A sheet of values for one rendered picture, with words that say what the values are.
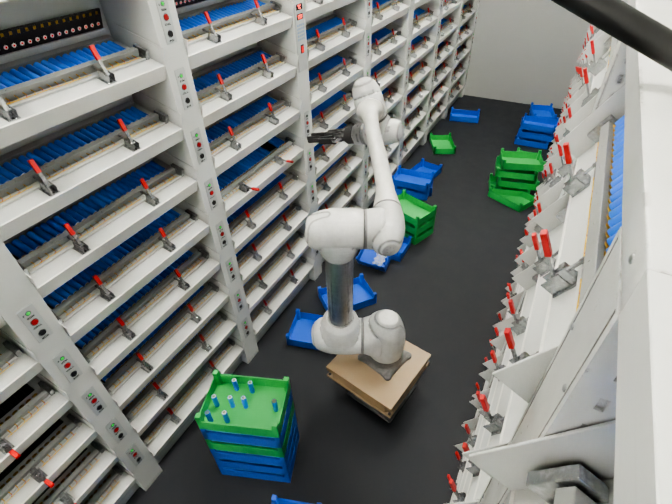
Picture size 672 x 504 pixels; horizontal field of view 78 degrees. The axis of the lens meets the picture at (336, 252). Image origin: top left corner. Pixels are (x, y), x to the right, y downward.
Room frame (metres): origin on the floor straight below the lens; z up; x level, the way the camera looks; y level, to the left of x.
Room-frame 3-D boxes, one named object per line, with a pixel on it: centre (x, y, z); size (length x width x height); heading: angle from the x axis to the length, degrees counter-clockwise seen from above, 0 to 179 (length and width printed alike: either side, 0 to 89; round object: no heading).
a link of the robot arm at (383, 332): (1.13, -0.19, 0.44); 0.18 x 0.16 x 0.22; 87
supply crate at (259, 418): (0.83, 0.36, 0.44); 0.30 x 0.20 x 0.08; 81
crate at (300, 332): (1.48, 0.12, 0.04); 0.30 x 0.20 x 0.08; 76
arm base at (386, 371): (1.14, -0.22, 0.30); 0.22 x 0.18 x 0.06; 135
